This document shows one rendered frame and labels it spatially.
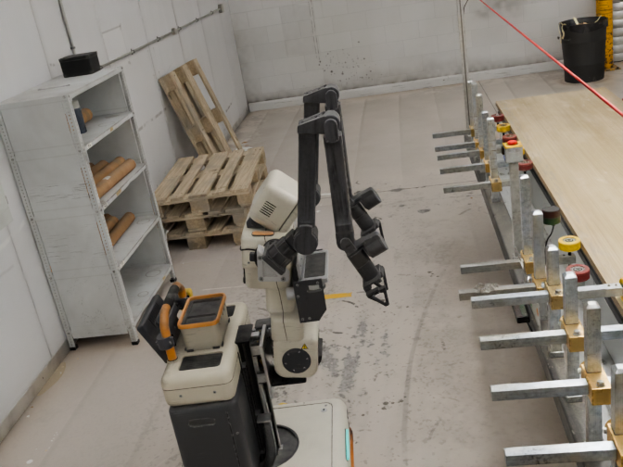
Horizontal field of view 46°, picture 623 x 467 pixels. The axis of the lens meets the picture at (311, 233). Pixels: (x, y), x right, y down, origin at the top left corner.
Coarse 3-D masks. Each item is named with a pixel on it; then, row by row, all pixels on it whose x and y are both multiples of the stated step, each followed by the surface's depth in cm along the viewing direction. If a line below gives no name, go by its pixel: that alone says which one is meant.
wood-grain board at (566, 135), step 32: (544, 96) 488; (576, 96) 476; (608, 96) 463; (512, 128) 432; (544, 128) 421; (576, 128) 412; (608, 128) 402; (544, 160) 369; (576, 160) 362; (608, 160) 354; (576, 192) 323; (608, 192) 317; (576, 224) 292; (608, 224) 287; (608, 256) 262
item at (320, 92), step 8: (320, 88) 260; (328, 88) 255; (336, 88) 256; (304, 96) 257; (312, 96) 257; (320, 96) 256; (304, 104) 258; (312, 104) 258; (304, 112) 260; (312, 112) 260
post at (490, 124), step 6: (492, 120) 366; (492, 126) 367; (492, 132) 368; (492, 138) 369; (492, 144) 371; (492, 150) 372; (492, 156) 373; (492, 162) 374; (492, 168) 375; (492, 174) 377; (492, 192) 380; (498, 192) 380
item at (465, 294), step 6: (582, 282) 256; (498, 288) 261; (504, 288) 261; (510, 288) 260; (516, 288) 260; (522, 288) 259; (528, 288) 259; (534, 288) 259; (462, 294) 262; (468, 294) 262; (474, 294) 262; (480, 294) 262; (486, 294) 262; (492, 294) 261; (498, 294) 261; (462, 300) 263
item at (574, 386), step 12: (516, 384) 191; (528, 384) 190; (540, 384) 189; (552, 384) 189; (564, 384) 188; (576, 384) 187; (492, 396) 190; (504, 396) 190; (516, 396) 189; (528, 396) 189; (540, 396) 189; (552, 396) 188; (564, 396) 188
